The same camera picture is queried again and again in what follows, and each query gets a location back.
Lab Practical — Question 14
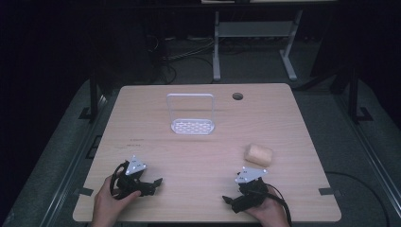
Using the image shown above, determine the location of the grey tape strip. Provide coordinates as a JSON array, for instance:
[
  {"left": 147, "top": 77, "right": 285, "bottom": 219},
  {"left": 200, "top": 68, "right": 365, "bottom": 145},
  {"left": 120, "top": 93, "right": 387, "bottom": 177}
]
[
  {"left": 318, "top": 186, "right": 339, "bottom": 197},
  {"left": 74, "top": 186, "right": 95, "bottom": 197}
]

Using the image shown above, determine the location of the white metal desk frame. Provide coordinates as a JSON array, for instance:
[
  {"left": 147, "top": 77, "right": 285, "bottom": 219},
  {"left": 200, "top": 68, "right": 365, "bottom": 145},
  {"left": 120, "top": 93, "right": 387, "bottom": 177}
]
[{"left": 212, "top": 9, "right": 305, "bottom": 82}]

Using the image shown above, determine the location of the aluminium floor rail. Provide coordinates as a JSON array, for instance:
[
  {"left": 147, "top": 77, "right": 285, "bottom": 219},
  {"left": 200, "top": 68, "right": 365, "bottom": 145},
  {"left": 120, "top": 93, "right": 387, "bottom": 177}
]
[
  {"left": 334, "top": 93, "right": 401, "bottom": 218},
  {"left": 39, "top": 94, "right": 110, "bottom": 227}
]

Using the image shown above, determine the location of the person's left hand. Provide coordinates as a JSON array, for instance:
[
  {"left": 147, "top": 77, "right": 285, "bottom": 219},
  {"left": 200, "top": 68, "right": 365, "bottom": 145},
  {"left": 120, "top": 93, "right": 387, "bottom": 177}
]
[{"left": 91, "top": 175, "right": 142, "bottom": 227}]

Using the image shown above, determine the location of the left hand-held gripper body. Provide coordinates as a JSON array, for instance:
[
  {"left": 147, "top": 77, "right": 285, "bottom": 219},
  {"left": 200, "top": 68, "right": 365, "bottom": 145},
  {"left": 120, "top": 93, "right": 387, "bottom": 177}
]
[{"left": 114, "top": 154, "right": 153, "bottom": 199}]

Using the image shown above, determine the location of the black floor cable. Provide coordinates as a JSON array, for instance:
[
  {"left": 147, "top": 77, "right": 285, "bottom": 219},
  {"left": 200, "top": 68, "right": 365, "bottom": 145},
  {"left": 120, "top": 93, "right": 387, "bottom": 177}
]
[{"left": 324, "top": 170, "right": 391, "bottom": 227}]

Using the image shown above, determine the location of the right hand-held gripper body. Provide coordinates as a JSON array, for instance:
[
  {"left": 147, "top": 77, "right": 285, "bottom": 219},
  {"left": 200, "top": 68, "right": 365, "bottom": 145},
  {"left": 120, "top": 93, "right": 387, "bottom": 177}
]
[{"left": 234, "top": 166, "right": 270, "bottom": 212}]

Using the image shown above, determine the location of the bundle of floor cables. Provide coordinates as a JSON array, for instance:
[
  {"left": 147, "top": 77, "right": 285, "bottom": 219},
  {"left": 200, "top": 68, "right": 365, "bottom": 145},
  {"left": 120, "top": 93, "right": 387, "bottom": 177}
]
[{"left": 147, "top": 33, "right": 216, "bottom": 85}]

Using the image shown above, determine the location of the white sponge holder rack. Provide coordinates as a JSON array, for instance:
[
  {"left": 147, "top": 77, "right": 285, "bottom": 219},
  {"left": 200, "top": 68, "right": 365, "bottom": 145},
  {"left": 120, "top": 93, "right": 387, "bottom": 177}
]
[{"left": 166, "top": 93, "right": 217, "bottom": 136}]

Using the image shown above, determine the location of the person's right hand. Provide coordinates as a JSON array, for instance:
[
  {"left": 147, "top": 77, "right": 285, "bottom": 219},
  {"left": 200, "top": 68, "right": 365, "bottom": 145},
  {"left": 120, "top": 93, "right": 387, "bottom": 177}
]
[{"left": 243, "top": 185, "right": 291, "bottom": 227}]

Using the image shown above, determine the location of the black metal stand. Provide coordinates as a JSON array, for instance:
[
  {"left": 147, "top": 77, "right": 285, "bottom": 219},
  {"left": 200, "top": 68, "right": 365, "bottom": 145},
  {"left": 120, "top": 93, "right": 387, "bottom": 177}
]
[
  {"left": 78, "top": 62, "right": 102, "bottom": 123},
  {"left": 347, "top": 62, "right": 375, "bottom": 125}
]

